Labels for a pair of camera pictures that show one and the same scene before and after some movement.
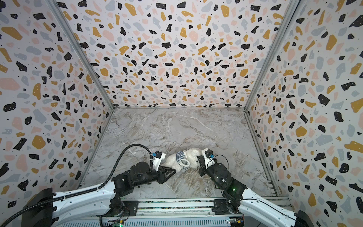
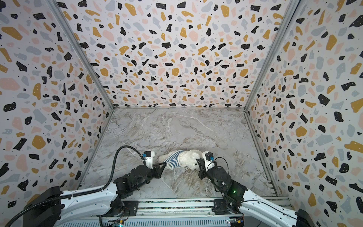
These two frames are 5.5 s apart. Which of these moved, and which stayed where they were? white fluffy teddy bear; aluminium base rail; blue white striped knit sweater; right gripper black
Moved: blue white striped knit sweater
Stayed: white fluffy teddy bear; right gripper black; aluminium base rail
